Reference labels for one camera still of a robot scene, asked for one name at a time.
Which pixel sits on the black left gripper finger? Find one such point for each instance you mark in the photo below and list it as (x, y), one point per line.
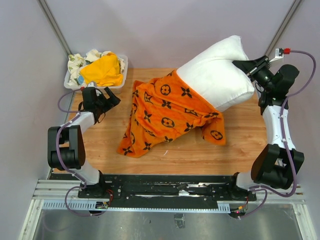
(111, 102)
(109, 92)

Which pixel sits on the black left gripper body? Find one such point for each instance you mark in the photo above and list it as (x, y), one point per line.
(102, 102)

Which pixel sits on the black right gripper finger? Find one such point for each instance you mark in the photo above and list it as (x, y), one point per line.
(249, 67)
(264, 61)

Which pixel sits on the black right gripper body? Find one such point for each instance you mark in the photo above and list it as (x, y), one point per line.
(262, 74)

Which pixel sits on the white pillow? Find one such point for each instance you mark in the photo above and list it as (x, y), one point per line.
(214, 77)

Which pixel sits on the orange monogram pillowcase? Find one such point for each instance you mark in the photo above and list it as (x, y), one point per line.
(165, 109)

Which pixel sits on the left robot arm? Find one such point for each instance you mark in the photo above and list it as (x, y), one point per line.
(65, 144)

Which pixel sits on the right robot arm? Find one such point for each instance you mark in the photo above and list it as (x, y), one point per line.
(277, 165)

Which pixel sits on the white plastic bin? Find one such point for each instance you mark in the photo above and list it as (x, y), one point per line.
(73, 79)

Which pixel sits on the yellow cloth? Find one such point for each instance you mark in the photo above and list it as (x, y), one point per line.
(103, 68)

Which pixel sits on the floral patterned cloth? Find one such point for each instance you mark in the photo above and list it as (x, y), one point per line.
(103, 68)

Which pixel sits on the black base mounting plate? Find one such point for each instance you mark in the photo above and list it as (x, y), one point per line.
(173, 187)

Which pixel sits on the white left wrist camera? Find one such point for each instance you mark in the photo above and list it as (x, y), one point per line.
(91, 85)

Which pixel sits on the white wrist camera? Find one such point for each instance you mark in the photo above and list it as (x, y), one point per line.
(91, 85)
(278, 55)

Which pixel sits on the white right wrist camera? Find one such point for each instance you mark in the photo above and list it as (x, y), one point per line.
(278, 55)

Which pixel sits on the right aluminium frame post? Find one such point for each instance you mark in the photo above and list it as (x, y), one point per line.
(294, 7)

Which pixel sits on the aluminium frame post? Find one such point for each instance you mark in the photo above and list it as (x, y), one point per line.
(294, 7)
(54, 26)

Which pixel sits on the slotted aluminium cable rail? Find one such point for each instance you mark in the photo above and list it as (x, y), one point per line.
(146, 205)

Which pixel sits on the left aluminium frame post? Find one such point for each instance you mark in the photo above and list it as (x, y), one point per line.
(54, 26)

